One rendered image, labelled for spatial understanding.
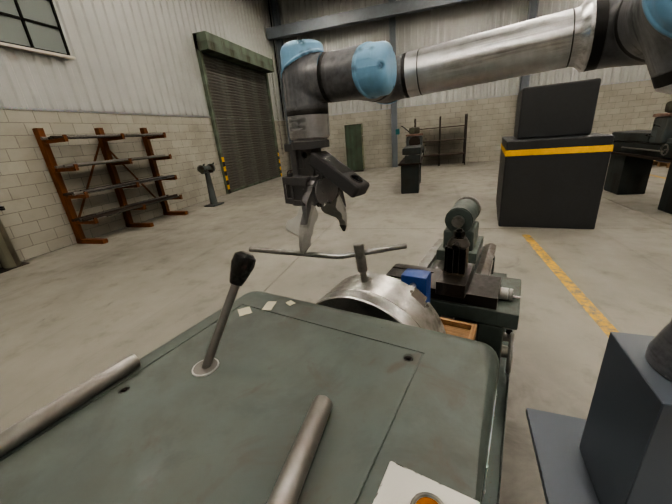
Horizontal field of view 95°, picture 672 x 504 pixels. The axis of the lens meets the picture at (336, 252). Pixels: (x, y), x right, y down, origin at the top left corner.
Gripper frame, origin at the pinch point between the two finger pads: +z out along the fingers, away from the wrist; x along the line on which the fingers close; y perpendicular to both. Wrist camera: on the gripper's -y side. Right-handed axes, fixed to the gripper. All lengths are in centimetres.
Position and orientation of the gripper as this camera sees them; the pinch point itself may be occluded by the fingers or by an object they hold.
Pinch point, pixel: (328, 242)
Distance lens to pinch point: 63.9
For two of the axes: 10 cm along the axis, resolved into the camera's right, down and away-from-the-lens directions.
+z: 0.7, 9.3, 3.7
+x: -5.5, 3.4, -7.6
